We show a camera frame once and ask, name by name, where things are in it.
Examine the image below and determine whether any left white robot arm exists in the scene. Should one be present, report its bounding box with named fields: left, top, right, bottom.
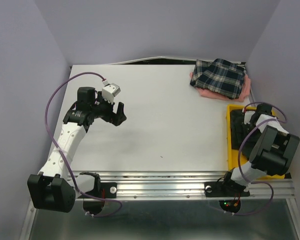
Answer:
left=27, top=83, right=127, bottom=217

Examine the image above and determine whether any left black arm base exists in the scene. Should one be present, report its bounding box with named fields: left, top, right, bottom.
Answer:
left=86, top=181, right=118, bottom=199

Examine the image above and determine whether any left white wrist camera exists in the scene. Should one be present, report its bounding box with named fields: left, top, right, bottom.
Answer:
left=101, top=83, right=121, bottom=104

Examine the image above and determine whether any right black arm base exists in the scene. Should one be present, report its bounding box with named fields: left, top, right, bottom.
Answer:
left=204, top=180, right=250, bottom=198

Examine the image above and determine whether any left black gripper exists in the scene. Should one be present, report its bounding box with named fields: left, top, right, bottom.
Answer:
left=90, top=91, right=127, bottom=127

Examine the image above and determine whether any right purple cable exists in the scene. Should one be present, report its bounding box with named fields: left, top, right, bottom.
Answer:
left=223, top=101, right=288, bottom=216

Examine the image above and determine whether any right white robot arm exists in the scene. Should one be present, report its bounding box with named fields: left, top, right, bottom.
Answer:
left=220, top=102, right=300, bottom=195

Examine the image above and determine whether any folded pink skirt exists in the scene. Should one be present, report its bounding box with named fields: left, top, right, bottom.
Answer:
left=197, top=73, right=251, bottom=102

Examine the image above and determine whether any purple cable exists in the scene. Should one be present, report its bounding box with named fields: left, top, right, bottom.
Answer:
left=44, top=71, right=123, bottom=218
left=223, top=101, right=288, bottom=216

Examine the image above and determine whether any folded plaid skirt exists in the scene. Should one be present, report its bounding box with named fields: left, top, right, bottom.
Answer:
left=190, top=58, right=245, bottom=100

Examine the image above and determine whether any dark grey dotted skirt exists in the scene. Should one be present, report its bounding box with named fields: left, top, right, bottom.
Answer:
left=230, top=109, right=261, bottom=159

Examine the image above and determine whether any aluminium rail frame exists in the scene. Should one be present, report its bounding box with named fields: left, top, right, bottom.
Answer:
left=20, top=171, right=300, bottom=240

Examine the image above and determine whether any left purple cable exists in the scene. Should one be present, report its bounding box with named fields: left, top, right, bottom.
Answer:
left=44, top=71, right=123, bottom=218

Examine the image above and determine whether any yellow plastic tray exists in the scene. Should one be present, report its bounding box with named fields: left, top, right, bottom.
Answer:
left=226, top=104, right=288, bottom=180

